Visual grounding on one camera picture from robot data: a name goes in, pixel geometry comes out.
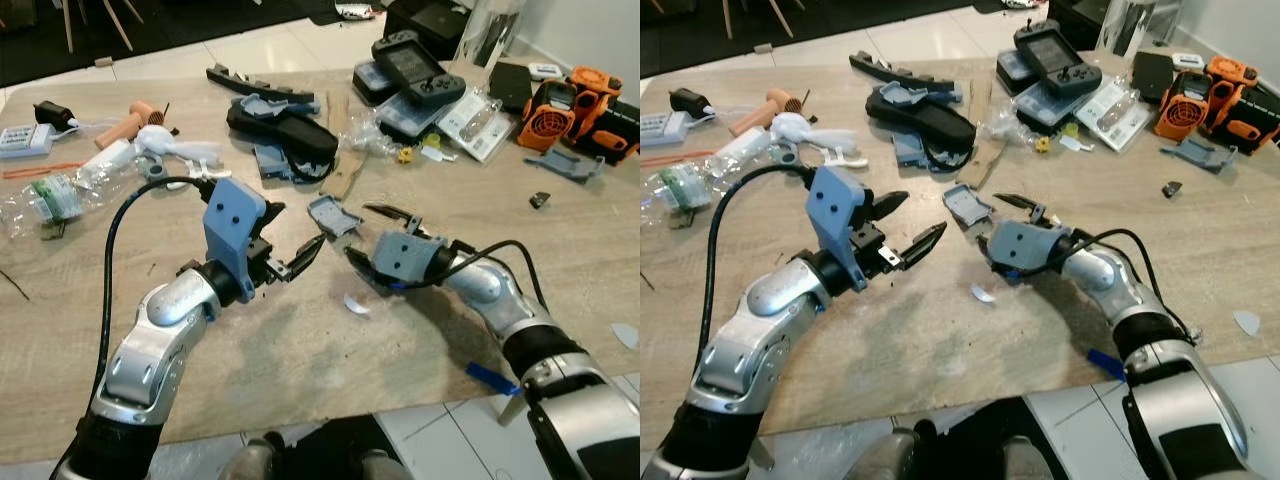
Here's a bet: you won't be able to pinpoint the grey plastic tray piece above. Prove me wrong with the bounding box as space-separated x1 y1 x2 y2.
957 183 1013 229
307 195 364 239

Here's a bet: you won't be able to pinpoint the square grey plastic part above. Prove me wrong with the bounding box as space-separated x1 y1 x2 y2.
893 132 936 169
253 143 303 183

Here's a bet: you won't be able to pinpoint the wooden strip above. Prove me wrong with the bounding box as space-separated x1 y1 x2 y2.
318 90 371 201
955 78 1006 191

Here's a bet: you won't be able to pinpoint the plastic-wrapped grey box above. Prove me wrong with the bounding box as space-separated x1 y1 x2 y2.
375 90 483 143
1012 82 1086 136

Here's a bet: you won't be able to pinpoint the long grey plastic part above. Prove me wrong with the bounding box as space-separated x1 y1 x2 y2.
243 92 323 118
880 82 961 108

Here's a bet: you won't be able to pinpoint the white plastic tool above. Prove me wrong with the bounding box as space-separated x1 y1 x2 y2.
772 112 861 166
135 125 224 168

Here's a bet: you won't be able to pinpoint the white leaflet packet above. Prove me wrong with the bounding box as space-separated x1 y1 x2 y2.
1073 75 1153 153
436 88 517 164

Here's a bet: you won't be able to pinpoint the black ridged bar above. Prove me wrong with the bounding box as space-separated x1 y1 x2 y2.
850 50 963 93
207 64 317 105

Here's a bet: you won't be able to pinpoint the blue-grey case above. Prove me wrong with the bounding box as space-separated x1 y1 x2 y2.
996 50 1041 96
351 62 403 107

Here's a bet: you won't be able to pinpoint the white tube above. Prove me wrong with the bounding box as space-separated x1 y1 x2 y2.
715 130 773 166
93 140 138 173

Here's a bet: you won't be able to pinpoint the black handheld game console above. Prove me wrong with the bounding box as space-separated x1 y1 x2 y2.
371 30 468 109
1012 20 1104 99

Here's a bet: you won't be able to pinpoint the tan handheld tool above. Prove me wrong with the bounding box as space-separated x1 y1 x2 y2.
95 100 167 151
728 88 806 138

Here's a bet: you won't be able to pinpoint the orange fan unit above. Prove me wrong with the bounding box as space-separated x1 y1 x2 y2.
516 78 579 154
1154 68 1216 141

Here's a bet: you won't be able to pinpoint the black box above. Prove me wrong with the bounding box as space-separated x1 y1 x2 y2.
1132 50 1179 104
487 62 538 113

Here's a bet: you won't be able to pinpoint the clear bag with green part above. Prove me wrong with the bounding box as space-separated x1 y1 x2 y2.
640 150 781 231
0 160 146 243

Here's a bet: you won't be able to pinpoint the robot right leg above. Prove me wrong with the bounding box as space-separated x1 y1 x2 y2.
1000 435 1061 480
352 448 416 480

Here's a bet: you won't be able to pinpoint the robot leg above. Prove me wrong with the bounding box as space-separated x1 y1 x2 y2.
845 428 936 480
352 448 416 480
1000 435 1061 480
218 432 293 480

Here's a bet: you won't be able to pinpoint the large black case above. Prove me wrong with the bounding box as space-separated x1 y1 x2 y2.
1047 0 1106 51
384 0 471 63

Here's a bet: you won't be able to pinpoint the robot left leg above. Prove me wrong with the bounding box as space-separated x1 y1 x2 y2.
218 432 293 480
845 428 936 480

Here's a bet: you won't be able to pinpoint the clear plastic packaging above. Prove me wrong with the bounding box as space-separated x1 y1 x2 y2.
1095 0 1171 59
455 0 528 71

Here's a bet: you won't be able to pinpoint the orange stick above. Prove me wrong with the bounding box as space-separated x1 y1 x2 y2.
640 150 716 168
0 160 85 181

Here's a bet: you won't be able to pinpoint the orange and black tool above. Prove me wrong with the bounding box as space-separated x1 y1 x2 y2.
1203 55 1280 156
563 65 641 163

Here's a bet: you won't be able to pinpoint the black plug adapter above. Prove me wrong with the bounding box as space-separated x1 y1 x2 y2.
669 87 713 119
33 100 79 133

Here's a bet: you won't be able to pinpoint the white power strip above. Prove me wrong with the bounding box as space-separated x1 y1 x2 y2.
640 110 691 148
0 123 57 159

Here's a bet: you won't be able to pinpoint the wooden chair legs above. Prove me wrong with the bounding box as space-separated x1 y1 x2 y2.
720 0 796 41
55 0 141 53

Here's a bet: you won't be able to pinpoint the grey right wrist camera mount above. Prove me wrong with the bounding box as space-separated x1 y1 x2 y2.
985 220 1071 278
372 232 448 291

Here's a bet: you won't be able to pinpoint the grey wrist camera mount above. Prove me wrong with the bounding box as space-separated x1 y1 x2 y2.
808 165 879 293
372 232 448 291
985 220 1071 278
203 178 269 293

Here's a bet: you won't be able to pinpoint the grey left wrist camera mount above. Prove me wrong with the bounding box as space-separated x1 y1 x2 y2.
808 165 879 293
203 178 269 293

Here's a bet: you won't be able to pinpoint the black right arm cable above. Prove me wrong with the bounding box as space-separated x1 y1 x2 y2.
1010 228 1196 336
385 240 549 311

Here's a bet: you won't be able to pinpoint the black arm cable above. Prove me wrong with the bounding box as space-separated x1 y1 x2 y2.
1010 228 1196 336
93 176 219 406
385 240 549 311
697 163 816 376

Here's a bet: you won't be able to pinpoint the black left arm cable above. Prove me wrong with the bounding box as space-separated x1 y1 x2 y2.
697 163 816 376
93 176 219 406

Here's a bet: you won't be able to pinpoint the grey plastic bracket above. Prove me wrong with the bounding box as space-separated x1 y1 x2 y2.
1160 135 1239 173
522 148 605 185

